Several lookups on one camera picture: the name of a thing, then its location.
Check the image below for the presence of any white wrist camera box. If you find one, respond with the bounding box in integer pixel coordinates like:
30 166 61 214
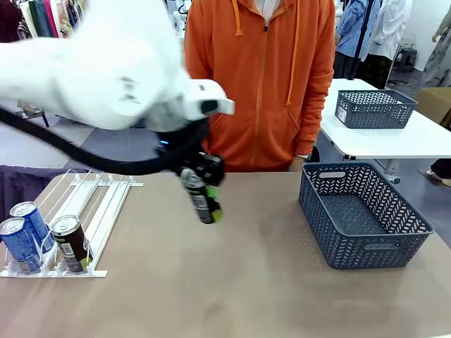
181 79 236 120

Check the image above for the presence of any grey woven plastic basket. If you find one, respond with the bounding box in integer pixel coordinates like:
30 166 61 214
298 161 435 270
334 89 419 130

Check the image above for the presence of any black green drink can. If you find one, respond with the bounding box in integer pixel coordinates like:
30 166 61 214
179 168 216 225

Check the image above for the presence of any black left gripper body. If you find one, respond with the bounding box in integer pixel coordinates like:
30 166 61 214
154 119 227 188

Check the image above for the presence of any rack of colourful clothes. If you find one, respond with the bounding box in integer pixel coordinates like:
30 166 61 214
0 0 87 40

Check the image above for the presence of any brown drink can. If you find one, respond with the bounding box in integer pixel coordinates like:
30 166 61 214
51 214 94 275

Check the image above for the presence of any brown cardboard box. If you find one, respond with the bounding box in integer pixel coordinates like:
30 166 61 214
414 87 451 128

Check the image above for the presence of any blue drink can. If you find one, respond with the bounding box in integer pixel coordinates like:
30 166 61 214
0 217 42 275
9 201 56 253

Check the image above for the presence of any dark purple cloth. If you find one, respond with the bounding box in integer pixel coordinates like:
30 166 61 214
0 164 89 225

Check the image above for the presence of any white wire can dispenser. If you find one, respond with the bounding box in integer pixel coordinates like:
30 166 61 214
0 168 144 279

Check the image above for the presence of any bystander's foot in shoe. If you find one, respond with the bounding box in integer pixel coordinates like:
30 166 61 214
425 158 451 187

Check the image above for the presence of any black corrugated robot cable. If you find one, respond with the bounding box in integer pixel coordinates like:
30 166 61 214
0 106 209 177

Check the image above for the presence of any person's left hand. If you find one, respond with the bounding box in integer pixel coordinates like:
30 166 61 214
290 155 311 173

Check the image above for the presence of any white side table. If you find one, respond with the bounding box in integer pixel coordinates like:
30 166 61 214
319 77 451 186

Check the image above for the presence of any grey plastic stool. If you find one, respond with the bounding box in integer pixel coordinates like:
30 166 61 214
393 45 419 73

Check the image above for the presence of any person in orange hoodie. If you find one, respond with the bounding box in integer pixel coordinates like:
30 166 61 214
183 0 336 173

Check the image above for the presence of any person's left forearm orange sleeve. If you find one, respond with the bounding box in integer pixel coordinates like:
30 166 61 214
295 66 335 159

